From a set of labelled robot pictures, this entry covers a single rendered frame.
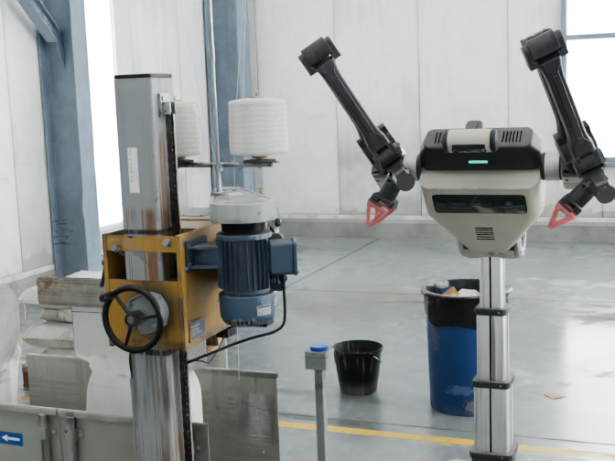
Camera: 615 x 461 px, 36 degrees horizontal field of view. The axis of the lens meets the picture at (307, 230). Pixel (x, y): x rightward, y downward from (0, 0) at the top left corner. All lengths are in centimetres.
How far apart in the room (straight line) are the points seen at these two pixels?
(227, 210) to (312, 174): 895
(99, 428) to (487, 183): 143
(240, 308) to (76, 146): 629
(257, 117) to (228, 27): 895
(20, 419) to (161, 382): 75
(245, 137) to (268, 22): 901
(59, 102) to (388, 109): 402
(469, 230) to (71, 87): 599
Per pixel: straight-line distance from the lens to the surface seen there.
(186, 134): 273
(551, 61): 263
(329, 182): 1134
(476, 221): 313
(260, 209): 248
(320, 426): 329
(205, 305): 266
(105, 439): 309
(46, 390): 385
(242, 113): 260
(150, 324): 254
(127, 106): 255
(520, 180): 302
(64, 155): 879
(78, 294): 326
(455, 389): 507
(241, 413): 344
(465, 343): 498
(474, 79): 1082
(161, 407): 265
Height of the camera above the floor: 169
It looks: 8 degrees down
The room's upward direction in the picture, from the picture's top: 2 degrees counter-clockwise
